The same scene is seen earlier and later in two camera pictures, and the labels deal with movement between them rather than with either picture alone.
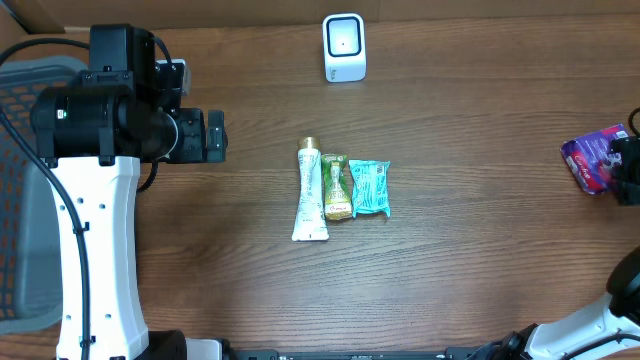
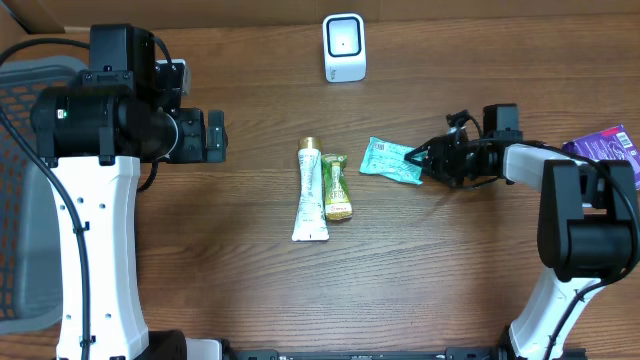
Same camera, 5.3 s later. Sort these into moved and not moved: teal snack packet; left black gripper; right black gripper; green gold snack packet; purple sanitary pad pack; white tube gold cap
Moved: right black gripper; teal snack packet
Not moved: purple sanitary pad pack; left black gripper; green gold snack packet; white tube gold cap
